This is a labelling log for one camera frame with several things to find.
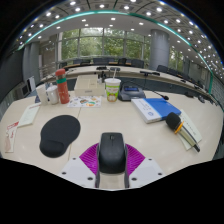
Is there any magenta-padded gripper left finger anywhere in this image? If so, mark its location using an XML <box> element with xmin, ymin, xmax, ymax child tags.
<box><xmin>59</xmin><ymin>142</ymin><xmax>101</xmax><ymax>189</ymax></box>

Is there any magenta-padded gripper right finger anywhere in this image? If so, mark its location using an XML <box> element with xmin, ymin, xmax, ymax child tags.
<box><xmin>123</xmin><ymin>143</ymin><xmax>167</xmax><ymax>189</ymax></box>

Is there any black computer mouse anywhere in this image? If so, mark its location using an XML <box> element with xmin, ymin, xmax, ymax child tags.
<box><xmin>96</xmin><ymin>132</ymin><xmax>129</xmax><ymax>175</ymax></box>

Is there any black mouse pad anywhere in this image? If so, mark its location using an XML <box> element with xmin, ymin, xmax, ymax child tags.
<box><xmin>39</xmin><ymin>114</ymin><xmax>82</xmax><ymax>159</ymax></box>

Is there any black handheld microphone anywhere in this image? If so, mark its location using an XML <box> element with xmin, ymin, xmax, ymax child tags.
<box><xmin>165</xmin><ymin>111</ymin><xmax>201</xmax><ymax>153</ymax></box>

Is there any blue and white book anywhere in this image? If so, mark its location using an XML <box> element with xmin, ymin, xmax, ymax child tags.
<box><xmin>130</xmin><ymin>97</ymin><xmax>183</xmax><ymax>125</ymax></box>

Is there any colourful sticker sheet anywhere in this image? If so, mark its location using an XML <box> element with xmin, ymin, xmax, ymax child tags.
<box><xmin>66</xmin><ymin>95</ymin><xmax>102</xmax><ymax>109</ymax></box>

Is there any white printed paper sheet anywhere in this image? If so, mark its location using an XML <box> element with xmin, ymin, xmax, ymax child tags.
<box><xmin>17</xmin><ymin>102</ymin><xmax>42</xmax><ymax>128</ymax></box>

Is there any red and white leaflet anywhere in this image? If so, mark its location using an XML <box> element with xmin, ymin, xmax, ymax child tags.
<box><xmin>4</xmin><ymin>120</ymin><xmax>20</xmax><ymax>154</ymax></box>

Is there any black gooseneck desk microphone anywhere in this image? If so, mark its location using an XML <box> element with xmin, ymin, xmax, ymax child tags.
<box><xmin>117</xmin><ymin>79</ymin><xmax>170</xmax><ymax>102</ymax></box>

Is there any white lidded mug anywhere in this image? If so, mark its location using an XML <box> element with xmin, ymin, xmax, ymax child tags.
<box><xmin>45</xmin><ymin>84</ymin><xmax>60</xmax><ymax>106</ymax></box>

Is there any red thermos bottle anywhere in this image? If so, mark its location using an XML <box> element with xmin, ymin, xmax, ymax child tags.
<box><xmin>54</xmin><ymin>68</ymin><xmax>71</xmax><ymax>105</ymax></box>

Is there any white cardboard box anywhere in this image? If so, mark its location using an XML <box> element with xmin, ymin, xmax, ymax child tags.
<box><xmin>73</xmin><ymin>74</ymin><xmax>106</xmax><ymax>98</ymax></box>

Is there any paper cup with straw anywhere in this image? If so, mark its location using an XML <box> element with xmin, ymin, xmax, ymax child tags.
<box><xmin>104</xmin><ymin>68</ymin><xmax>122</xmax><ymax>103</ymax></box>

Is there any group of office chairs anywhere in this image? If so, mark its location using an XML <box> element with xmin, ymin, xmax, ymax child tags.
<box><xmin>58</xmin><ymin>57</ymin><xmax>214</xmax><ymax>101</ymax></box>

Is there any group of ceiling lights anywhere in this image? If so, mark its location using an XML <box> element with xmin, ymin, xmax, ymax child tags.
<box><xmin>18</xmin><ymin>0</ymin><xmax>224</xmax><ymax>68</ymax></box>

